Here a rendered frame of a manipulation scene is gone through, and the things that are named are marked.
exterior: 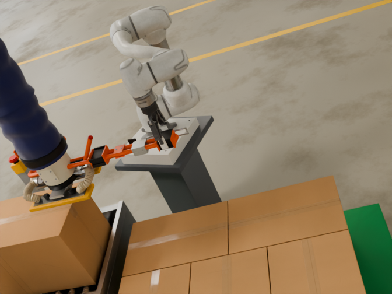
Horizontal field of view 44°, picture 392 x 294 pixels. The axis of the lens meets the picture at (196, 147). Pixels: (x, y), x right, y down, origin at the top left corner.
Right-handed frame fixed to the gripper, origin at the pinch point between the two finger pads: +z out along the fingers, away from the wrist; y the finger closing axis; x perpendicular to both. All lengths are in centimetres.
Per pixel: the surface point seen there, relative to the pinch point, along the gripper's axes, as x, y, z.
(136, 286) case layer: -40, 27, 66
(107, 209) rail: -70, -31, 61
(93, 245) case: -64, 6, 53
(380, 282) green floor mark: 78, 4, 120
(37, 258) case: -85, 23, 38
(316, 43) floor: 69, -291, 119
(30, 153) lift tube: -58, 12, -18
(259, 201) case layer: 26, -18, 66
